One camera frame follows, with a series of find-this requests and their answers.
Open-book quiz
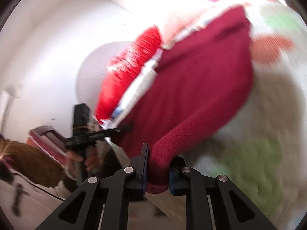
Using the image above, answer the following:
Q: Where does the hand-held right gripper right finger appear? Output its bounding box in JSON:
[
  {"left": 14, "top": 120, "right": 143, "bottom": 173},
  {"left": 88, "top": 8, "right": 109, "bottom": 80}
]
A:
[{"left": 168, "top": 156, "right": 279, "bottom": 230}]

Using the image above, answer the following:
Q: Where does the red pink box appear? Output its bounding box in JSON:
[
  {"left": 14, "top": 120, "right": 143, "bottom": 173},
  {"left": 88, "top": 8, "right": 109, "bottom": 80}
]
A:
[{"left": 27, "top": 125, "right": 68, "bottom": 166}]

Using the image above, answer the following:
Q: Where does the person's left hand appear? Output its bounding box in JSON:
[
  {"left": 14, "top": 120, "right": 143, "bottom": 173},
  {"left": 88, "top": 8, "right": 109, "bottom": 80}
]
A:
[{"left": 65, "top": 145, "right": 104, "bottom": 172}]

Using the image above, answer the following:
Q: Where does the brown cloth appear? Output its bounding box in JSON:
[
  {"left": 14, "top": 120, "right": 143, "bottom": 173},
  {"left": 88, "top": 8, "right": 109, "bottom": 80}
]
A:
[{"left": 0, "top": 140, "right": 66, "bottom": 188}]

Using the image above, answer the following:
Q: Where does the patchwork quilt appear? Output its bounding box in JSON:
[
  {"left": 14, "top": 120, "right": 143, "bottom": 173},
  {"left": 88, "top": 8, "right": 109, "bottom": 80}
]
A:
[{"left": 153, "top": 0, "right": 307, "bottom": 230}]

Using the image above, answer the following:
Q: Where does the white bed sheet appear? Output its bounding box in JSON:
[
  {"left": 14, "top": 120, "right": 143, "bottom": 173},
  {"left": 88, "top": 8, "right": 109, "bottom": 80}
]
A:
[{"left": 102, "top": 49, "right": 162, "bottom": 128}]

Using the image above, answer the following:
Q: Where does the dark red sweater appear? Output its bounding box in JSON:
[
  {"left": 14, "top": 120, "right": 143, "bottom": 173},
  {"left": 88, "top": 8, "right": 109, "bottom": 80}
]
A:
[{"left": 109, "top": 5, "right": 255, "bottom": 194}]

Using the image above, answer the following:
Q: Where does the black cable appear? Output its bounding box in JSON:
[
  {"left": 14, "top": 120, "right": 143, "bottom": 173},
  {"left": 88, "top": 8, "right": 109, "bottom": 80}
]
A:
[{"left": 11, "top": 172, "right": 66, "bottom": 201}]

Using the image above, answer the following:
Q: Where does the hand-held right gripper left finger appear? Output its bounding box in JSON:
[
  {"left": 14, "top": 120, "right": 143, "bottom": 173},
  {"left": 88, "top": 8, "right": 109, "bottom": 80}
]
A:
[{"left": 36, "top": 143, "right": 150, "bottom": 230}]

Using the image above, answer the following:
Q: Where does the red floral comforter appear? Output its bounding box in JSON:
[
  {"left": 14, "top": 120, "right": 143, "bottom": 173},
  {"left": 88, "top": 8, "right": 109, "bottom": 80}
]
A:
[{"left": 95, "top": 26, "right": 162, "bottom": 123}]

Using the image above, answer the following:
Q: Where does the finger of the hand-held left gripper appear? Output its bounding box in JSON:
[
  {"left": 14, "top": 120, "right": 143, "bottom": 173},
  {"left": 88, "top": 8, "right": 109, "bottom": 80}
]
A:
[{"left": 103, "top": 125, "right": 133, "bottom": 137}]

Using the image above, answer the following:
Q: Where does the grey round headboard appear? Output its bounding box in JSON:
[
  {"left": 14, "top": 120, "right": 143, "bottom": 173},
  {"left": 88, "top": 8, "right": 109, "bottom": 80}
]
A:
[{"left": 76, "top": 41, "right": 135, "bottom": 115}]

